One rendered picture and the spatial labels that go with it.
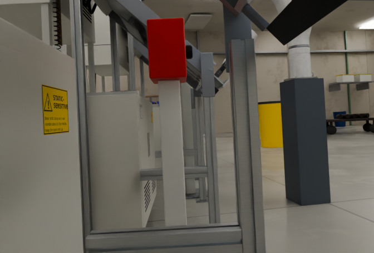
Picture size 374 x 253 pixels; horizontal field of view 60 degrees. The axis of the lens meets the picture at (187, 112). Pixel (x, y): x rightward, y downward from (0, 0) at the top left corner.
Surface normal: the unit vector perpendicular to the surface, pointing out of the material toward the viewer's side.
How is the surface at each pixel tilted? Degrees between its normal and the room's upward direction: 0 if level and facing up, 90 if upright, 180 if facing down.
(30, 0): 90
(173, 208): 90
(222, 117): 90
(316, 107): 90
